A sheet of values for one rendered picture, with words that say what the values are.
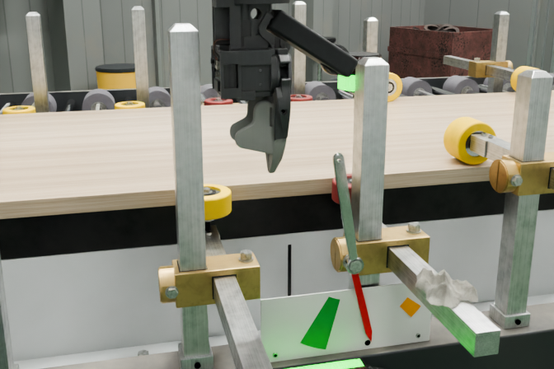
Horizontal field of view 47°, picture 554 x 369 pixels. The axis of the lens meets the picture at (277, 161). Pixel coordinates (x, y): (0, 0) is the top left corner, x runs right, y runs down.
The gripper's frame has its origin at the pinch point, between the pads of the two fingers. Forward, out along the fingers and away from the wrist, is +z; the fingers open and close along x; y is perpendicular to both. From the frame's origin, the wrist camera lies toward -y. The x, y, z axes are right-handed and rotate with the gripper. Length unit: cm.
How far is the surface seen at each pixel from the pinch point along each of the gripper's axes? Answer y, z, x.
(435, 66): -314, 70, -568
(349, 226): -10.3, 10.2, -2.0
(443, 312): -17.5, 16.7, 11.2
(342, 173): -8.3, 2.0, 0.3
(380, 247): -16.3, 15.2, -5.3
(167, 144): 9, 11, -57
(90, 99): 29, 18, -152
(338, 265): -10.5, 17.8, -6.4
